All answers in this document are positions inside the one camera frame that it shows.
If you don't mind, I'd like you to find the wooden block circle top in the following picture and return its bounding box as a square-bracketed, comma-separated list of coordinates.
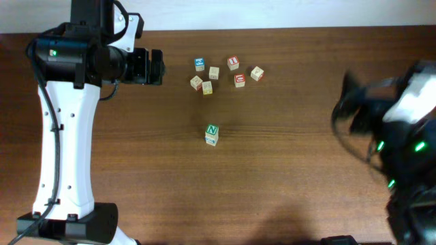
[205, 124, 219, 138]

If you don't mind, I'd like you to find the wooden block blue side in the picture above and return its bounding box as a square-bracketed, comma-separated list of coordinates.
[204, 135, 219, 142]

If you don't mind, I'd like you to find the wooden block red bottom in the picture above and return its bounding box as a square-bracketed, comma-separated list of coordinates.
[206, 140, 217, 146]

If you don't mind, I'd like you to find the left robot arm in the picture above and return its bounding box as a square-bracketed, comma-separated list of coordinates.
[16, 0, 166, 244]

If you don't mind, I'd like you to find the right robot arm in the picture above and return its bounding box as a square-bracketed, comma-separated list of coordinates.
[331, 61, 435, 244]

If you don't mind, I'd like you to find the wooden block butterfly left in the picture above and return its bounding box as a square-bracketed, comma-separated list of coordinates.
[190, 76, 203, 91]

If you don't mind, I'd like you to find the blue top wooden block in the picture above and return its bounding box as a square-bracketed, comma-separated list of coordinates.
[194, 58, 205, 71]

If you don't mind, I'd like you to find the yellow wooden block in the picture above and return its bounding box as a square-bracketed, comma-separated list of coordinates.
[202, 81, 213, 95]

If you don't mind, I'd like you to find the plain wooden block top middle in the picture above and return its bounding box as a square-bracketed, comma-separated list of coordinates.
[209, 67, 219, 80]

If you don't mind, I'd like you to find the red I wooden block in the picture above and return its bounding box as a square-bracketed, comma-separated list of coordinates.
[227, 56, 240, 71]

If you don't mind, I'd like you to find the wooden block red side right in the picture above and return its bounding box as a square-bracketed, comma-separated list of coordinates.
[250, 66, 264, 81]

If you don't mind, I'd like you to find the red U wooden block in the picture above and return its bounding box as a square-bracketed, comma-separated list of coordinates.
[234, 73, 246, 88]

